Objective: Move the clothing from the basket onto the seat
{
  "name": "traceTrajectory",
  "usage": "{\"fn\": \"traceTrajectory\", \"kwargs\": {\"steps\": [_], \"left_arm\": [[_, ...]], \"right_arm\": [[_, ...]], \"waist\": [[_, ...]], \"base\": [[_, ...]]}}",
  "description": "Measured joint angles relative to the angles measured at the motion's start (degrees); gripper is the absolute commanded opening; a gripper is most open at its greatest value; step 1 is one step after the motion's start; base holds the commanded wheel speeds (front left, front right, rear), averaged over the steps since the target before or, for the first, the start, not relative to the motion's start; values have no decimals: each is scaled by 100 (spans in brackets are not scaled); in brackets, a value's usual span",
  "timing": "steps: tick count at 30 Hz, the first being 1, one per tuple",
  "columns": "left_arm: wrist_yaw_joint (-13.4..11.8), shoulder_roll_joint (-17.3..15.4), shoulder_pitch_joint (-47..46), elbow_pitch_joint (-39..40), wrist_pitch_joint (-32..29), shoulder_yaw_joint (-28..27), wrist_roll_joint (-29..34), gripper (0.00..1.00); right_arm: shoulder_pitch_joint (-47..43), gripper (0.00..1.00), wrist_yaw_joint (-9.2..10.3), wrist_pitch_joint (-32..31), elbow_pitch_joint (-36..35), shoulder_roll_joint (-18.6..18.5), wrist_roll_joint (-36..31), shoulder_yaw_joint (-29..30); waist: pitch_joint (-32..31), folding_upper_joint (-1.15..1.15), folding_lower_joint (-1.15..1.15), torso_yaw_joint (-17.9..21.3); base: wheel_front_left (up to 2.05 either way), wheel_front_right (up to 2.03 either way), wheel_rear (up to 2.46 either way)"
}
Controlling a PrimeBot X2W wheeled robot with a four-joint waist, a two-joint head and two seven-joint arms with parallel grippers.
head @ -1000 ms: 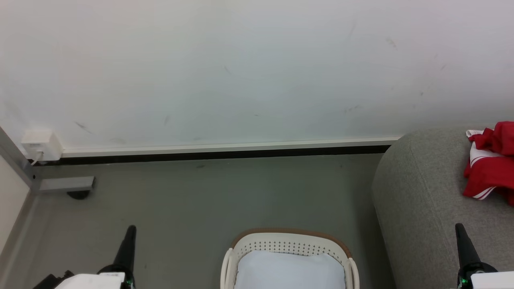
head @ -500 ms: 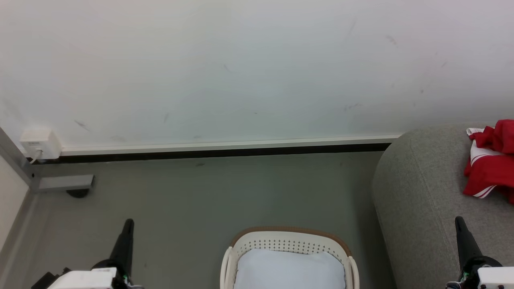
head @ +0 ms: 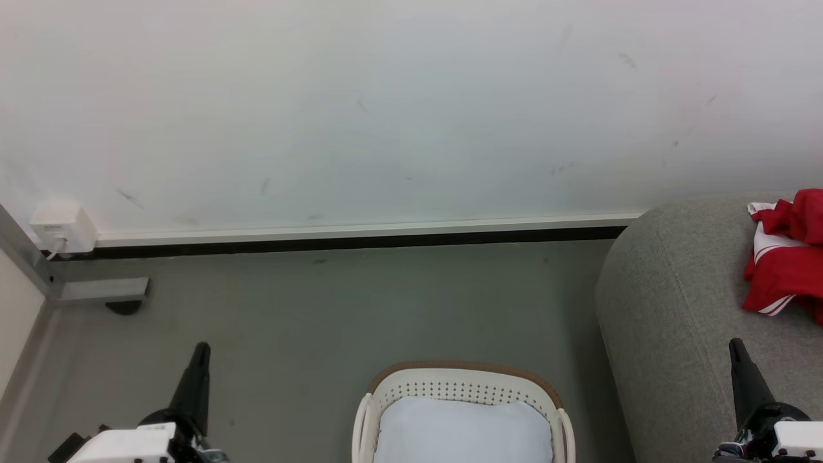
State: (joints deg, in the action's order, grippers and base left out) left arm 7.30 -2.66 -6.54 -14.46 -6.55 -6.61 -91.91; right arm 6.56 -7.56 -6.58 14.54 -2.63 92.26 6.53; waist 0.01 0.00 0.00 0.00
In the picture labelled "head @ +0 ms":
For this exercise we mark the grey fabric sofa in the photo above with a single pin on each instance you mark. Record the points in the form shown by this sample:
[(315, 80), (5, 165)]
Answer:
[(675, 334)]

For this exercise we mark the white laundry basket brown rim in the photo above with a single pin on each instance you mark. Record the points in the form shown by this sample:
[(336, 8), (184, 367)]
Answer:
[(463, 379)]

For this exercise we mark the white and black baseboard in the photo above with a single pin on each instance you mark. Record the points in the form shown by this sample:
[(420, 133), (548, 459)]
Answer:
[(321, 230)]

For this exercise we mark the white wall socket box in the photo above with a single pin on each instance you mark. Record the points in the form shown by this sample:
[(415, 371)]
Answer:
[(64, 225)]

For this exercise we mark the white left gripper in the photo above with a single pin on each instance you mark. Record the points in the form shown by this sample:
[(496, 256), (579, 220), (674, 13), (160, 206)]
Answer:
[(122, 445)]

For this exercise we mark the grey metal frame leg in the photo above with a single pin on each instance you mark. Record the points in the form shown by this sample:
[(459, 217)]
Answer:
[(103, 289)]

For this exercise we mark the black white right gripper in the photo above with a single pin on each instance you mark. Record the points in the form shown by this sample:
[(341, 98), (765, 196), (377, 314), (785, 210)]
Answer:
[(781, 437)]

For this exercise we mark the red and white jersey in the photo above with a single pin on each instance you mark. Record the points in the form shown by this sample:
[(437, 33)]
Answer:
[(784, 276)]

